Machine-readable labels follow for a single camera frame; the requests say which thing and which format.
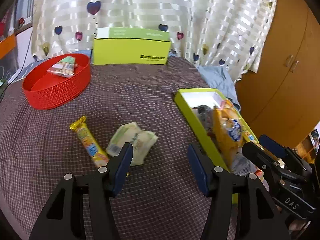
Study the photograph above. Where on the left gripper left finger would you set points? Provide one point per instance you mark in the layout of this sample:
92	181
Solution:
62	216

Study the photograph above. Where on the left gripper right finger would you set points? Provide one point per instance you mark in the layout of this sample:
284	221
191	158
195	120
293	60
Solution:
258	216

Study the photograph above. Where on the yellow rice bar wrapper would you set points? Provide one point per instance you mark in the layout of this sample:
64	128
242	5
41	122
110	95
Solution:
96	153

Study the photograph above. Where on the yellow blue biscuit bag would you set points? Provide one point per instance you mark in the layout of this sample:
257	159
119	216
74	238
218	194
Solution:
227	129

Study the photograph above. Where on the cream green snack packet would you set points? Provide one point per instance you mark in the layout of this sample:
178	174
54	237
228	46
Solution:
140	140

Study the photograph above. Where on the white orange snack bag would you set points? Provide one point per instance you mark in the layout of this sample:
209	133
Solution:
241	166

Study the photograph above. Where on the wooden wardrobe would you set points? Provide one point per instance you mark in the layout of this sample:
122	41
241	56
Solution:
281	100

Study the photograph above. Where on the green open snack box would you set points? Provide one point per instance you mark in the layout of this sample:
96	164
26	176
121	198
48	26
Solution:
212	161

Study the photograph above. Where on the dark printed snack packet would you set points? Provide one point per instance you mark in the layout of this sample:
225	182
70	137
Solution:
205	116

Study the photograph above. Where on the blue grey garment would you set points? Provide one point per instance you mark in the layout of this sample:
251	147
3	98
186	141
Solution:
218	77

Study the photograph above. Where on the red woven plastic basket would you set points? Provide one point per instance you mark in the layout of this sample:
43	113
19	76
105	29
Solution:
47	91

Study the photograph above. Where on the checkered dark bed cloth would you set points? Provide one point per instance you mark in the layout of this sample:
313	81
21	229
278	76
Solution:
160	199

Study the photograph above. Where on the peanut snack bag in basket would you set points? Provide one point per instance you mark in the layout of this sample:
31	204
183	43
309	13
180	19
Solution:
64	68

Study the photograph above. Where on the heart pattern curtain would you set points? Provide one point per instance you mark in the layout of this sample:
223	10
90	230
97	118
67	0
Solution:
230	33

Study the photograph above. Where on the green box lid upright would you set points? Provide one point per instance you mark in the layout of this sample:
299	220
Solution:
119	45

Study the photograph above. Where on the orange storage bin lid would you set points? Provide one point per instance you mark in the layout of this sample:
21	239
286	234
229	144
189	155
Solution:
7	45

